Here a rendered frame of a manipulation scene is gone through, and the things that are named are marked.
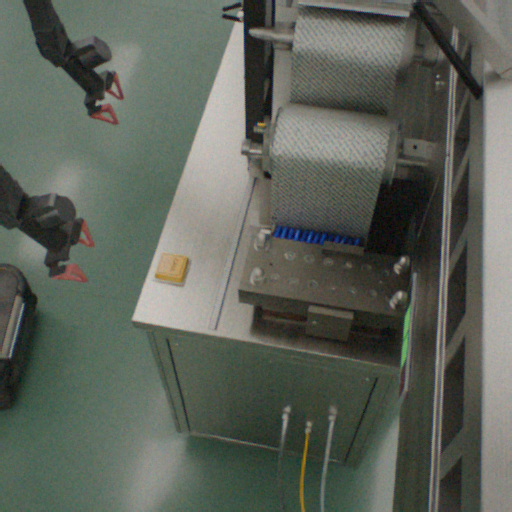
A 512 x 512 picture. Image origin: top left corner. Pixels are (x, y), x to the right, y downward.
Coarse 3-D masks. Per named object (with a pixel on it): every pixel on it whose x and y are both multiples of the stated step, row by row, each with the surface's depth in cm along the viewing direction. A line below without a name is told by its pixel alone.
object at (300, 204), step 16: (272, 176) 143; (272, 192) 148; (288, 192) 147; (304, 192) 146; (320, 192) 145; (336, 192) 143; (352, 192) 142; (368, 192) 141; (272, 208) 153; (288, 208) 151; (304, 208) 150; (320, 208) 149; (336, 208) 148; (352, 208) 147; (368, 208) 146; (272, 224) 158; (288, 224) 157; (304, 224) 155; (320, 224) 154; (336, 224) 153; (352, 224) 152; (368, 224) 150
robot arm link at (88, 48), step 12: (96, 36) 159; (48, 48) 156; (72, 48) 160; (84, 48) 159; (96, 48) 158; (108, 48) 163; (48, 60) 159; (60, 60) 159; (84, 60) 161; (96, 60) 160; (108, 60) 161
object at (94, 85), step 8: (88, 72) 165; (96, 72) 168; (104, 72) 172; (80, 80) 165; (88, 80) 166; (96, 80) 167; (104, 80) 170; (88, 88) 168; (96, 88) 168; (104, 88) 168; (88, 96) 170; (96, 96) 168; (104, 96) 167; (88, 104) 169
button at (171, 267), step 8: (160, 256) 165; (168, 256) 165; (176, 256) 165; (184, 256) 165; (160, 264) 164; (168, 264) 164; (176, 264) 164; (184, 264) 164; (160, 272) 162; (168, 272) 162; (176, 272) 162; (184, 272) 164; (168, 280) 163; (176, 280) 163
